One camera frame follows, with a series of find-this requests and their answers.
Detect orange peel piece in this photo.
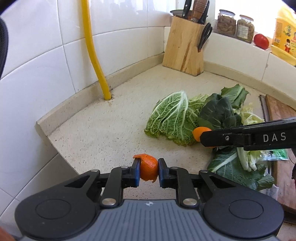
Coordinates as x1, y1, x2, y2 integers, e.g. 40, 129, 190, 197
133, 154, 159, 183
192, 126, 211, 142

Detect black kitchen scissors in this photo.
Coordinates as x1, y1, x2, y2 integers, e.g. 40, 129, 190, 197
197, 23, 213, 52

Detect person's left hand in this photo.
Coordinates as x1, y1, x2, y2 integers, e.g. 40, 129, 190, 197
0, 227, 15, 241

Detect green printed plastic packet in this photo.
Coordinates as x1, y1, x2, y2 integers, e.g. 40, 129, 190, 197
260, 149, 289, 161

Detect large green leaf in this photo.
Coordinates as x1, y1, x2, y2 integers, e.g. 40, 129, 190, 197
207, 148, 274, 191

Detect pale cabbage leaf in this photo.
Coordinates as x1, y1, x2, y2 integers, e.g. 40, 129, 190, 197
233, 103, 264, 126

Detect wooden cutting board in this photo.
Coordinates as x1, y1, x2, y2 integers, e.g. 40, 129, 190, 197
264, 93, 296, 210

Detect dark green leaf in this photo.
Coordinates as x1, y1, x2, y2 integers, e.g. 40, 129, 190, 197
221, 84, 249, 109

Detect napa cabbage leaf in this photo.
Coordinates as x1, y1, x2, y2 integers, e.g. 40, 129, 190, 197
144, 91, 208, 146

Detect yellow food package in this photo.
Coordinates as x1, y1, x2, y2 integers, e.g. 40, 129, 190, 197
271, 7, 296, 66

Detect wooden knife block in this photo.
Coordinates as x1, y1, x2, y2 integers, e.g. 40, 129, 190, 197
163, 16, 205, 76

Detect red tomato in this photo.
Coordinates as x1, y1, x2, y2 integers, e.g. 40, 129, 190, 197
253, 34, 269, 50

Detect glass jar with label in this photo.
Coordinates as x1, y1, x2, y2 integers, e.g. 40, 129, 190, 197
236, 15, 254, 43

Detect glass jar of pasta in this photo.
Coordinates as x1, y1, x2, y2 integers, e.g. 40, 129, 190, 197
216, 9, 236, 37

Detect metal bowl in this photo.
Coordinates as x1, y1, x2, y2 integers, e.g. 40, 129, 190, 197
170, 9, 183, 17

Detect black handled knife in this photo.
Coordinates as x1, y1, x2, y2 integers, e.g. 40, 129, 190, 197
181, 0, 192, 20

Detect ribbed wooden handle knife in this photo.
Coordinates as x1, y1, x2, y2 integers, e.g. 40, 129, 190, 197
191, 0, 208, 23

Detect yellow gas hose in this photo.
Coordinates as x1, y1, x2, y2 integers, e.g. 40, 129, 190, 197
80, 0, 113, 101

